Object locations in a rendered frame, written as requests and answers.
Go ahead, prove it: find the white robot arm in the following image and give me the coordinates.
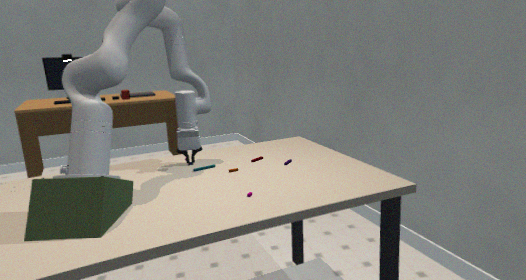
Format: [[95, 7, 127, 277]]
[[53, 0, 211, 179]]

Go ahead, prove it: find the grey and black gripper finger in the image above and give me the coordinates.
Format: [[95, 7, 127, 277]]
[[191, 147, 202, 165], [177, 148, 190, 165]]

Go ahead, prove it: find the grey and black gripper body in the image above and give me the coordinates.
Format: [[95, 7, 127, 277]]
[[177, 135, 201, 151]]

